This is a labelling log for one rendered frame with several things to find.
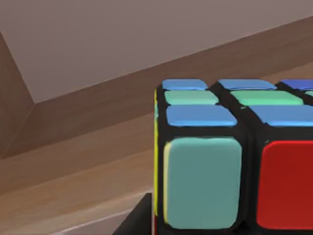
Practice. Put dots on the multicoloured puzzle cube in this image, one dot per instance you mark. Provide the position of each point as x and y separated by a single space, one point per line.
220 159

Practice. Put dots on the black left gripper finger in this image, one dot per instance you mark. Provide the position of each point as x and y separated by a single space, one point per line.
139 218

